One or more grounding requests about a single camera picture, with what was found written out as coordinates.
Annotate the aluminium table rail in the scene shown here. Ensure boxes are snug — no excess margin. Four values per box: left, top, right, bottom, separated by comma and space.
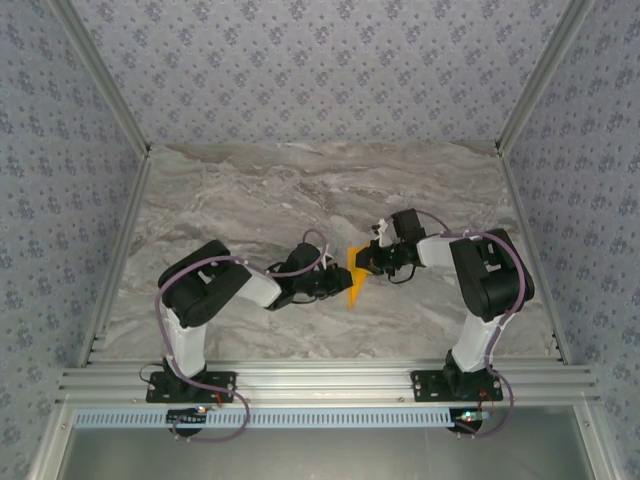
497, 149, 574, 365
77, 149, 154, 369

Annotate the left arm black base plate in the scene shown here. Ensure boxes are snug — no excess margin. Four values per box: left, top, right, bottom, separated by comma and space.
145, 370, 237, 404

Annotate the right aluminium table rail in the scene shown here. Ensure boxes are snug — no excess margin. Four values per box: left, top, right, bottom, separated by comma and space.
497, 149, 574, 365

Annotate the aluminium frame post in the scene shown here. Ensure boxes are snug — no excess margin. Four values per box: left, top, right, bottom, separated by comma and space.
493, 0, 600, 157
48, 0, 153, 157

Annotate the left aluminium frame post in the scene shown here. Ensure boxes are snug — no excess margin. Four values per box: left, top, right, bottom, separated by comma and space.
48, 0, 153, 157

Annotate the left aluminium panel bar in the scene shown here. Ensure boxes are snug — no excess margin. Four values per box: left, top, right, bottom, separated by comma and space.
27, 403, 77, 480

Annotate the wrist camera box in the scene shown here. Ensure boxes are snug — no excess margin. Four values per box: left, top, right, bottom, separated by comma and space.
286, 242, 337, 275
370, 208, 427, 247

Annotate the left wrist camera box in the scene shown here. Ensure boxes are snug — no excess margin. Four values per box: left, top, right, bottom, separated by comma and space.
286, 242, 337, 275

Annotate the grey metal panel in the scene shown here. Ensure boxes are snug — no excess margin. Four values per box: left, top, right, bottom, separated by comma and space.
59, 427, 596, 480

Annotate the orange paper sheet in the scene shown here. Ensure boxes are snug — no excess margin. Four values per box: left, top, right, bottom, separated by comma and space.
346, 243, 374, 310

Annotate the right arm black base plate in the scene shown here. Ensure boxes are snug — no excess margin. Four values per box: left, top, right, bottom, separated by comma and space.
409, 368, 504, 404

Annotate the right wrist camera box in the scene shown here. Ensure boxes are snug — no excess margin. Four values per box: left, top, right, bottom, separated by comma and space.
370, 208, 427, 247

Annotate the left aluminium table rail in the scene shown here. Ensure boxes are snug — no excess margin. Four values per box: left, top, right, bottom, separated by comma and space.
77, 149, 154, 369

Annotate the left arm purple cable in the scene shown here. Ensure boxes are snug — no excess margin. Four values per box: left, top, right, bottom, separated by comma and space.
154, 228, 251, 444

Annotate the aluminium panel bar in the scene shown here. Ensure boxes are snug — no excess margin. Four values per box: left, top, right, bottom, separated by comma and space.
27, 403, 77, 480
573, 403, 622, 480

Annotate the right aluminium panel bar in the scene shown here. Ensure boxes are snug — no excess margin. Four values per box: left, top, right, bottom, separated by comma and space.
573, 403, 622, 480

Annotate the pale slotted cable duct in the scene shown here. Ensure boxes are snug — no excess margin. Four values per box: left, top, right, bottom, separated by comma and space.
73, 408, 464, 429

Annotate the right aluminium frame post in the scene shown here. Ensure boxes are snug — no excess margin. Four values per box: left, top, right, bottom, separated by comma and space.
493, 0, 600, 157

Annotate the long aluminium mounting beam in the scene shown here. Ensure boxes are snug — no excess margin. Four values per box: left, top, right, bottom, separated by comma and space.
55, 363, 601, 405

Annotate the right gripper thin black wire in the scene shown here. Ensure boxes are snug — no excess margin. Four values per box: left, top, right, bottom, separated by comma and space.
387, 264, 425, 285

